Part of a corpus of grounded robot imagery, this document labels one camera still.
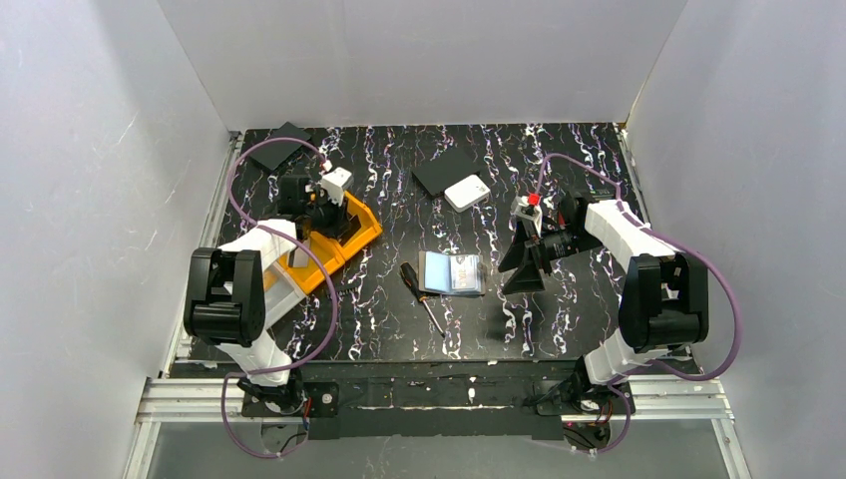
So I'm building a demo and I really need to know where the yellow black screwdriver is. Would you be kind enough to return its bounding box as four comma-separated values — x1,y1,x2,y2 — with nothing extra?
400,261,445,337

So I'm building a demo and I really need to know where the white plastic bin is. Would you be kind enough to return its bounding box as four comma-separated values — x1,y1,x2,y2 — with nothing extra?
262,262,306,329

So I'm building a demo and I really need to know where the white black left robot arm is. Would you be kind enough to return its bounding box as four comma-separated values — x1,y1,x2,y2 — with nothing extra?
184,168,353,393

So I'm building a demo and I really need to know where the aluminium front rail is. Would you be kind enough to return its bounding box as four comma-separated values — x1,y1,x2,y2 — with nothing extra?
136,375,734,423

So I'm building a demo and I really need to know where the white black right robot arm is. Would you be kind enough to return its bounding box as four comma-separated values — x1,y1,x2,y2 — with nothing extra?
498,191,709,388

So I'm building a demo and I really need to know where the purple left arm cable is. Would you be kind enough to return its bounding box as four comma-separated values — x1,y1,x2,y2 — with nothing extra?
219,137,341,460

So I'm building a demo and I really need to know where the aluminium rail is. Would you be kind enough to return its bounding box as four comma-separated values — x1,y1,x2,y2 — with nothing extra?
136,375,734,423
160,132,242,378

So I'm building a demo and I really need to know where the black flat pad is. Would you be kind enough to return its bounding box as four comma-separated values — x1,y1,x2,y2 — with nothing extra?
248,122,311,173

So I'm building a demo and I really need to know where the white rectangular box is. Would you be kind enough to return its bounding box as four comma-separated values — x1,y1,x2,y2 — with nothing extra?
444,175,490,213

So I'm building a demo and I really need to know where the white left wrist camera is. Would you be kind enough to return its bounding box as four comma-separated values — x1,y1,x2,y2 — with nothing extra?
319,167,353,207

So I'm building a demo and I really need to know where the yellow plastic bin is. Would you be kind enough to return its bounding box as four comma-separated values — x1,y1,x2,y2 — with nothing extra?
277,192,383,294

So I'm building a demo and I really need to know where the grey card in bin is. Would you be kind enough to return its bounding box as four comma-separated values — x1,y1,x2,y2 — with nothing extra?
286,239,311,268

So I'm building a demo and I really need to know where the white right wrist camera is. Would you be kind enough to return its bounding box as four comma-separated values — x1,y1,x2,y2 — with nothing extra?
511,196,543,238

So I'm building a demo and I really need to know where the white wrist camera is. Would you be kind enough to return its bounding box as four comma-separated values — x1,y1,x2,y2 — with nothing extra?
319,167,353,207
511,196,543,238

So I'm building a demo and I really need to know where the aluminium left side rail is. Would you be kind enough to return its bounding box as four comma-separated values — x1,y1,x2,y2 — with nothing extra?
160,132,242,378

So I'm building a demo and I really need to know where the black flat box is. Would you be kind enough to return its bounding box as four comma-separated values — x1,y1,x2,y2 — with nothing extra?
412,147,481,199

